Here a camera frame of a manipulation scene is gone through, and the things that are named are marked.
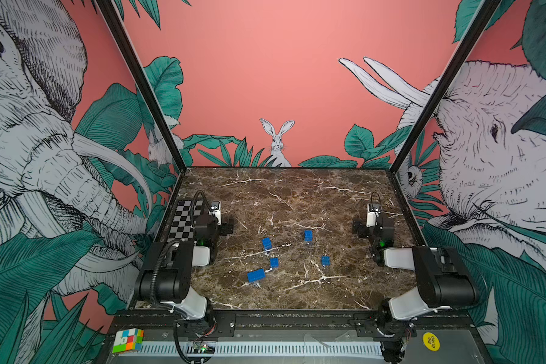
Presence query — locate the white slotted cable duct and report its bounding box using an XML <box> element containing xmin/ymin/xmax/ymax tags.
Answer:
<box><xmin>131</xmin><ymin>340</ymin><xmax>384</xmax><ymax>358</ymax></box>

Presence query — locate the yellow round sticker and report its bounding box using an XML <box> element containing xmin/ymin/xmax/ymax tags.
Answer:
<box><xmin>423</xmin><ymin>332</ymin><xmax>441</xmax><ymax>352</ymax></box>

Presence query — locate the black front frame rail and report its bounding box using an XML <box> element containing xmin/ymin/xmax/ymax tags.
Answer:
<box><xmin>109</xmin><ymin>309</ymin><xmax>476</xmax><ymax>341</ymax></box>

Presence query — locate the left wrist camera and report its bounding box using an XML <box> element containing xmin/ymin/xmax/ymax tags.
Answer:
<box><xmin>210</xmin><ymin>201</ymin><xmax>221</xmax><ymax>225</ymax></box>

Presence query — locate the rubiks cube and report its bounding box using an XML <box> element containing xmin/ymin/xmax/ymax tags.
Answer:
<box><xmin>112</xmin><ymin>329</ymin><xmax>144</xmax><ymax>353</ymax></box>

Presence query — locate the checkerboard calibration board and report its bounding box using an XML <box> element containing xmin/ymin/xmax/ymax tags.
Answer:
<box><xmin>168</xmin><ymin>200</ymin><xmax>194</xmax><ymax>241</ymax></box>

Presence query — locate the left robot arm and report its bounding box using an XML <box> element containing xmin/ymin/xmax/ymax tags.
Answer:
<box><xmin>134</xmin><ymin>212</ymin><xmax>234</xmax><ymax>337</ymax></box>

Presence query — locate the long blue lego brick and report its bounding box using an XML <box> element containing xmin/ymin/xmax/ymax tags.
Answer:
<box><xmin>247</xmin><ymin>268</ymin><xmax>266</xmax><ymax>283</ymax></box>

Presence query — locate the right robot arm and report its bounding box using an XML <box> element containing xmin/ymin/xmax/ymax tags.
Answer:
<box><xmin>352</xmin><ymin>214</ymin><xmax>479</xmax><ymax>338</ymax></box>

